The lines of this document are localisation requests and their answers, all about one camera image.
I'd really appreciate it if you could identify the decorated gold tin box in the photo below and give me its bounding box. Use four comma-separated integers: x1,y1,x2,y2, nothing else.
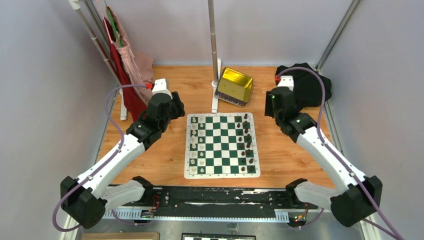
214,67,254,108

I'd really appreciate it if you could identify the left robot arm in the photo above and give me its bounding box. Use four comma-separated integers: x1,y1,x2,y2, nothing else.
53,91,185,229

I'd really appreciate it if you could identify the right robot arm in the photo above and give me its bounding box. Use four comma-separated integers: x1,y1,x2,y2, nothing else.
264,87,383,228

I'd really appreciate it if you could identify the green white chess board mat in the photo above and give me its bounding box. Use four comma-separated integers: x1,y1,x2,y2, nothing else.
184,112,261,180

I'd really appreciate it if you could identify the red cloth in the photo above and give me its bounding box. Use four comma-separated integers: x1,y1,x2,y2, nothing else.
103,17,147,122

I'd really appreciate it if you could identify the black cloth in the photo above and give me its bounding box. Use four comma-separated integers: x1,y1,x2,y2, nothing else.
275,62,332,108

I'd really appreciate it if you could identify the white stand base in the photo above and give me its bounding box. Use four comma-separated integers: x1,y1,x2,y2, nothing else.
211,58,223,114

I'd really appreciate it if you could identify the pink cloth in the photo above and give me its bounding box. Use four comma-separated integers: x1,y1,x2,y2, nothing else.
105,6,154,106

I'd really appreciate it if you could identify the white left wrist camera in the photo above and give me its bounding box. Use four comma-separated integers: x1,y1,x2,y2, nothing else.
152,78,172,98

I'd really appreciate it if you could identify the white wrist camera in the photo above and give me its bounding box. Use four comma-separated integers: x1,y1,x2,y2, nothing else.
276,75,294,91
152,78,172,98

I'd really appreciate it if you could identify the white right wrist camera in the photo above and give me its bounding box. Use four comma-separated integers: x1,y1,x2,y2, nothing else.
276,75,294,91

